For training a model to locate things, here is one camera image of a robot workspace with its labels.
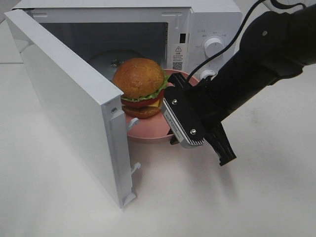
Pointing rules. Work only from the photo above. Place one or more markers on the white microwave door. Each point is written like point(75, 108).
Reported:
point(84, 106)

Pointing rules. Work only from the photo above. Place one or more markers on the burger with lettuce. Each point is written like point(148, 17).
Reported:
point(142, 82)

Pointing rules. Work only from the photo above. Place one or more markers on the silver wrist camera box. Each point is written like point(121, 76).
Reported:
point(181, 118)

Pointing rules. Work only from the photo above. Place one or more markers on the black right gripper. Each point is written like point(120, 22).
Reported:
point(209, 110)

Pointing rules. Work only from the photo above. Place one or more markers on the white microwave oven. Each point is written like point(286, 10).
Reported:
point(170, 32)

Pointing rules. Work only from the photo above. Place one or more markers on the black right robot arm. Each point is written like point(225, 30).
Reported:
point(274, 46)

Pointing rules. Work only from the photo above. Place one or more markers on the white upper power knob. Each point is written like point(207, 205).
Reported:
point(212, 46)

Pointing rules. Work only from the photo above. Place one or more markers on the white timer knob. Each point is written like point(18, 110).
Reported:
point(207, 73)

